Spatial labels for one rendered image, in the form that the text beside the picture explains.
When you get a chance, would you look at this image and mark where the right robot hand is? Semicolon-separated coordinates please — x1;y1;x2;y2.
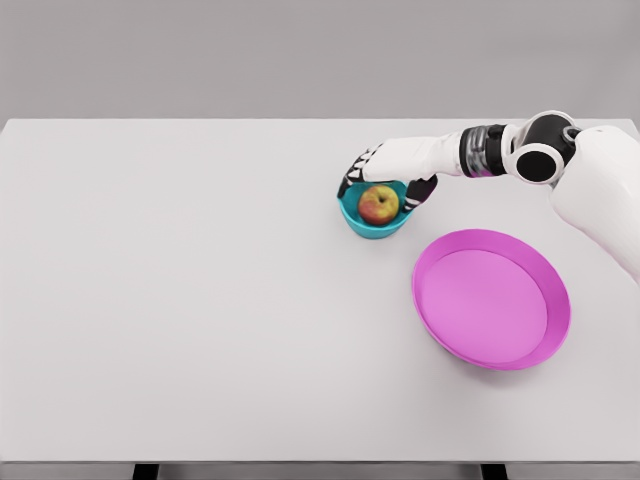
336;136;440;211

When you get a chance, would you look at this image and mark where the red yellow apple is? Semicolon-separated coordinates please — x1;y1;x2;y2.
357;184;401;226

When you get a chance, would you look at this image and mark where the blue bowl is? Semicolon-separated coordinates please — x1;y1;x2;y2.
338;180;416;240

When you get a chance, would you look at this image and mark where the pink plate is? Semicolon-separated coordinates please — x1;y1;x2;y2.
411;228;572;372

